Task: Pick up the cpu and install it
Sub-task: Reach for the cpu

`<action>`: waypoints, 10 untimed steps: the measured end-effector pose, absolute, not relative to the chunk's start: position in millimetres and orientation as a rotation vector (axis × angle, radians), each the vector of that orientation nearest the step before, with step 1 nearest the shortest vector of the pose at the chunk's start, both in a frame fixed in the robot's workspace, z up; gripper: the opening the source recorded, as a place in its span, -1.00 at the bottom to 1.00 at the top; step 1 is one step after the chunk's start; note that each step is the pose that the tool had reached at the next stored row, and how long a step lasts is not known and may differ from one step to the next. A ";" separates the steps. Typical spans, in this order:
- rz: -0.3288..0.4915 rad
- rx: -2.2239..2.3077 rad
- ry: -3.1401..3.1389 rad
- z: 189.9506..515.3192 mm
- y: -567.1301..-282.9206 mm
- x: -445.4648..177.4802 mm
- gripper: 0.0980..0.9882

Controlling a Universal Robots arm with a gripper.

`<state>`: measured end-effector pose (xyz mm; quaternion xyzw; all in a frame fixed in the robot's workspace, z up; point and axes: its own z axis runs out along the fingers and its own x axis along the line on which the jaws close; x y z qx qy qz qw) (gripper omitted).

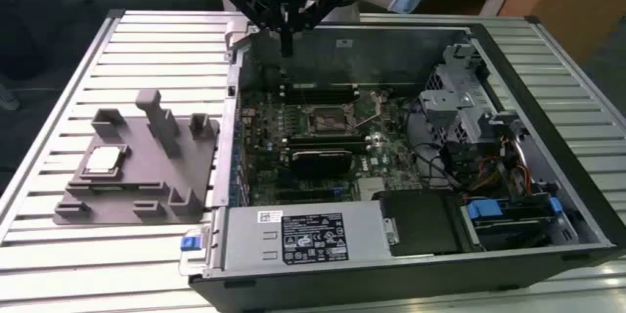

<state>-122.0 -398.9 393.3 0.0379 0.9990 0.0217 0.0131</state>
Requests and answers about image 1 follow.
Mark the black open PC case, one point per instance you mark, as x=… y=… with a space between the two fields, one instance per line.
x=342 y=291

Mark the brown wooden cabinet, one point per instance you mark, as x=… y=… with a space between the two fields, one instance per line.
x=576 y=5

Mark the black plastic shroud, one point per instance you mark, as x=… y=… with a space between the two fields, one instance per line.
x=420 y=225

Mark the silver chipset heatsink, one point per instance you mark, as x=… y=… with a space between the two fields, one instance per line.
x=372 y=188

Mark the grey power supply unit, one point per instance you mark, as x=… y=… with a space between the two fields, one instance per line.
x=244 y=239

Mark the silver metal drive cage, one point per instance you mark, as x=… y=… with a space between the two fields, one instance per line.
x=456 y=85

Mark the grey plastic parts rack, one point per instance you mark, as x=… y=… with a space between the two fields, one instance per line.
x=147 y=181

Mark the silver CPU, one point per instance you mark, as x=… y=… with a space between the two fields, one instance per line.
x=103 y=161

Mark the black graphics card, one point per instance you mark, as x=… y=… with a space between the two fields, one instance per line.
x=320 y=166

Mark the blue release latch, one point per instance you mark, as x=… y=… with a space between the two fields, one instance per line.
x=191 y=244

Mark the grey furniture foot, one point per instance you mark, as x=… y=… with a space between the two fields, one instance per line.
x=8 y=100

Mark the blue plastic tab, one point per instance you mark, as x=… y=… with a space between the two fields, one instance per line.
x=554 y=206

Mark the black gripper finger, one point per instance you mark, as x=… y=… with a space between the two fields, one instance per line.
x=244 y=1
x=318 y=12

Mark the green motherboard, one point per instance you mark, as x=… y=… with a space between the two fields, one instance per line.
x=400 y=177

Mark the hard disk in blue carrier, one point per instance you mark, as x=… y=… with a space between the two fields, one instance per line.
x=483 y=212

